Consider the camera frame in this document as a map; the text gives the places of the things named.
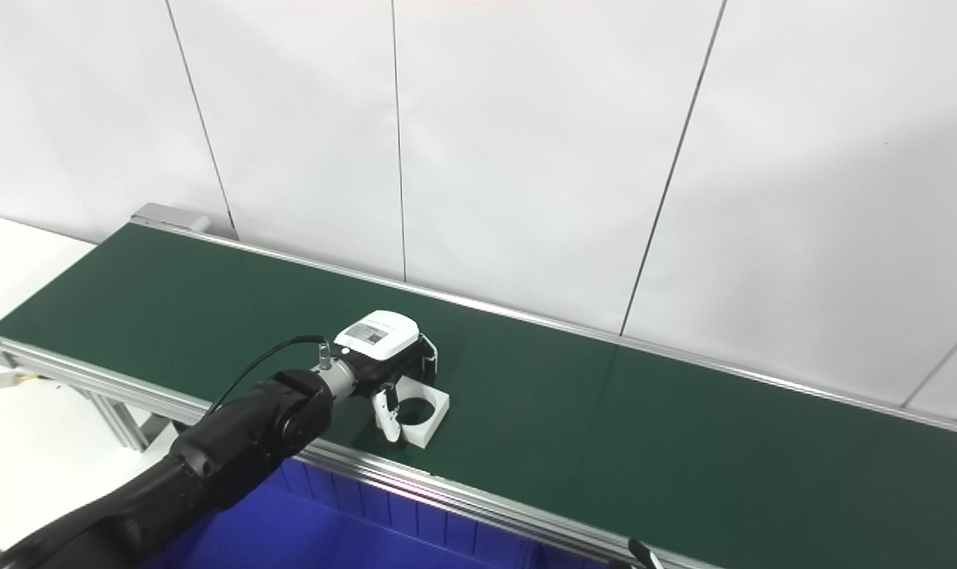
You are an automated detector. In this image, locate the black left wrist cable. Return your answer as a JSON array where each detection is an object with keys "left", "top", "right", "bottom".
[{"left": 205, "top": 335, "right": 333, "bottom": 420}]

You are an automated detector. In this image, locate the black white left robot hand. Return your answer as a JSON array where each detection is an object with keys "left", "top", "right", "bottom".
[{"left": 334, "top": 310, "right": 439, "bottom": 450}]

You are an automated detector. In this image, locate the aluminium conveyor leg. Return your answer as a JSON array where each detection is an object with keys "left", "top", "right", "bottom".
[{"left": 83, "top": 391, "right": 175, "bottom": 453}]

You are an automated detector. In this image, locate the white square part with hole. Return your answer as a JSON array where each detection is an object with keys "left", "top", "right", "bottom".
[{"left": 387, "top": 378, "right": 450, "bottom": 450}]

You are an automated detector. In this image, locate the white yellow cable bundle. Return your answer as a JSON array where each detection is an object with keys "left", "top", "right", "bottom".
[{"left": 0, "top": 371, "right": 52, "bottom": 394}]

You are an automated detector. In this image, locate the grey conveyor end housing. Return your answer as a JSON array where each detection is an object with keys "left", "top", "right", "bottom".
[{"left": 130, "top": 203, "right": 210, "bottom": 236}]

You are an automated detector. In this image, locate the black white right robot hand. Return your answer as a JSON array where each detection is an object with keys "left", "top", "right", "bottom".
[{"left": 627, "top": 537, "right": 667, "bottom": 569}]

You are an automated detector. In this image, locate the green conveyor belt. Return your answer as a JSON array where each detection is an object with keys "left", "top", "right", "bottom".
[
  {"left": 0, "top": 223, "right": 957, "bottom": 569},
  {"left": 0, "top": 203, "right": 957, "bottom": 569}
]

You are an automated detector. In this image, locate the blue bin with white parts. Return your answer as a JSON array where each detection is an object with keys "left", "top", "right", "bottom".
[{"left": 142, "top": 454, "right": 605, "bottom": 569}]

